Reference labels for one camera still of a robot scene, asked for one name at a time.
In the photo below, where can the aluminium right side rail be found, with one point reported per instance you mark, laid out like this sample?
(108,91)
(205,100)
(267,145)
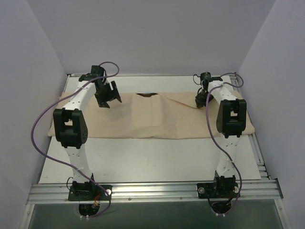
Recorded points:
(258,157)

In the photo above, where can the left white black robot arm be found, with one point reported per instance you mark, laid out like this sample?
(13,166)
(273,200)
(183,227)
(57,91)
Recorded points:
(69,122)

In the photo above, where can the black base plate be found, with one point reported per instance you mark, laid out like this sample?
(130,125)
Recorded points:
(86,192)
(213,190)

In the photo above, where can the steel instrument tray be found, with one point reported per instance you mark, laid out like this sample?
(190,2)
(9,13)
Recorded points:
(147,95)

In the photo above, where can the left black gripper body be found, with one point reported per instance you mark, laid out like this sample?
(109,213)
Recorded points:
(108,94)

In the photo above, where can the beige cloth wrap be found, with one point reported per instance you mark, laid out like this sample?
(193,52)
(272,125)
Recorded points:
(162,115)

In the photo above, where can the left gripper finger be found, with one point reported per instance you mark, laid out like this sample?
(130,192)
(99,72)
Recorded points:
(103,104)
(114,92)

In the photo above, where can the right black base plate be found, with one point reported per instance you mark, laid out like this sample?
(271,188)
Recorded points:
(213,190)

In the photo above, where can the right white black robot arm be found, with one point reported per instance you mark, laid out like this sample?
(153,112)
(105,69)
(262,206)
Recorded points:
(230,121)

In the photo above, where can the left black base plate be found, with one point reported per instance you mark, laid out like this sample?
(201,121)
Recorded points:
(86,192)

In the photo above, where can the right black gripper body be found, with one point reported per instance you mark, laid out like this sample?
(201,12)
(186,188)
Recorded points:
(200,99)

